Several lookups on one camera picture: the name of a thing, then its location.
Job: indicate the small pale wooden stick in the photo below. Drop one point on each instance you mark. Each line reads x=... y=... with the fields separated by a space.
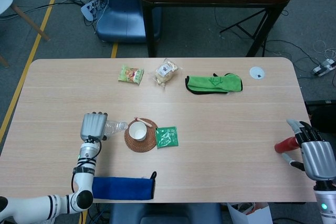
x=145 y=122

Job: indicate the blue machine base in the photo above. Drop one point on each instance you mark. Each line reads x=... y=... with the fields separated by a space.
x=123 y=19

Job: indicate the blue microfiber cloth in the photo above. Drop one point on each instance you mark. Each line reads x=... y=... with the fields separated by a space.
x=120 y=188

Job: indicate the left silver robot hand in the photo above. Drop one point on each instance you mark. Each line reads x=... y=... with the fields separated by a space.
x=93 y=125

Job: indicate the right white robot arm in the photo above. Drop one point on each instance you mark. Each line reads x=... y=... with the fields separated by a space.
x=326 y=205

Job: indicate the green microfiber cloth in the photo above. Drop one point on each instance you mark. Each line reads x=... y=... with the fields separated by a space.
x=212 y=83

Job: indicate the green snack packet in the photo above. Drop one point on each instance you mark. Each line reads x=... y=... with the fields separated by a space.
x=130 y=75

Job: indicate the green tea sachet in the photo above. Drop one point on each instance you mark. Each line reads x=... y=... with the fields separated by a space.
x=168 y=137

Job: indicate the grey power strip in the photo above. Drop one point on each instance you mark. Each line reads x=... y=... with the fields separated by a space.
x=324 y=67

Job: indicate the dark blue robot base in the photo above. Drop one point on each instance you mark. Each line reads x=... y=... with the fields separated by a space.
x=162 y=213

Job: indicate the red cylindrical object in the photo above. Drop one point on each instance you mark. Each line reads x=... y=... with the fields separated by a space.
x=284 y=145

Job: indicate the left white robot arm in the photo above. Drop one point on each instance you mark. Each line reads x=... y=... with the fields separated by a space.
x=84 y=179

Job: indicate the clear bag of bread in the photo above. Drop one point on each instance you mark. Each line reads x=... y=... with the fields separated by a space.
x=165 y=74

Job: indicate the white paper bag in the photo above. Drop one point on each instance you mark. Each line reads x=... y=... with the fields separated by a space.
x=257 y=214

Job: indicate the brown woven round coaster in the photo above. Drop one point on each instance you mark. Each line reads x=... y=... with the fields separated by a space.
x=141 y=146

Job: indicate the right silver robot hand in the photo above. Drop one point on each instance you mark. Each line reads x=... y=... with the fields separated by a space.
x=319 y=158

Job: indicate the clear plastic bottle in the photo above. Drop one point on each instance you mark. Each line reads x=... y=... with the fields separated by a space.
x=115 y=127

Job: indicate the white paper cup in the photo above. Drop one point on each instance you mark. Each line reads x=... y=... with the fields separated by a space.
x=137 y=130

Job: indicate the white power strip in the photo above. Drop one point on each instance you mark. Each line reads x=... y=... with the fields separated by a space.
x=88 y=11

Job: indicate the black box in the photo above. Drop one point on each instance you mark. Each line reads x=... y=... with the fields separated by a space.
x=324 y=119

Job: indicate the black tripod stand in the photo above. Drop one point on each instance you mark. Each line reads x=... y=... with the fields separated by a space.
x=237 y=23

